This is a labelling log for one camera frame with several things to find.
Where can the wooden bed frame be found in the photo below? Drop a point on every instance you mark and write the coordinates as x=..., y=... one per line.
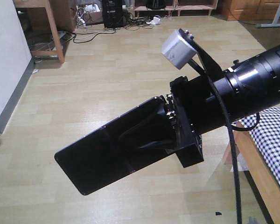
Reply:
x=264, y=180

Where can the cardboard box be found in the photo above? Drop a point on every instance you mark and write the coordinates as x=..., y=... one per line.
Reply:
x=89, y=12

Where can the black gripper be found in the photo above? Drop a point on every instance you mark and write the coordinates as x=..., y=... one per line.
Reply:
x=197, y=111

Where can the light wooden shelf unit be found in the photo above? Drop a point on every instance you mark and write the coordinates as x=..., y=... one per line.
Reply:
x=177, y=5

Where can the black computer tower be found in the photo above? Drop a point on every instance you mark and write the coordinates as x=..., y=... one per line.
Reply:
x=113, y=14

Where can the white power strip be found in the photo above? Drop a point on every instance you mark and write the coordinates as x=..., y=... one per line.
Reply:
x=155, y=21

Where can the checkered folded duvet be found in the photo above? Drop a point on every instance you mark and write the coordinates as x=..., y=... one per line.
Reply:
x=266, y=137

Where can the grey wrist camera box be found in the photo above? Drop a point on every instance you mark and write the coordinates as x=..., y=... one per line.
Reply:
x=177, y=49

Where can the orange wooden wardrobe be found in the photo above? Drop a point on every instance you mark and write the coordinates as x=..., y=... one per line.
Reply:
x=248, y=10

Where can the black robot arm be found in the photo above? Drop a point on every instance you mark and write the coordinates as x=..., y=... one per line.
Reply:
x=243, y=89

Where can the black smartphone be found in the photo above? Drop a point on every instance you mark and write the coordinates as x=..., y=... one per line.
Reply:
x=100, y=158

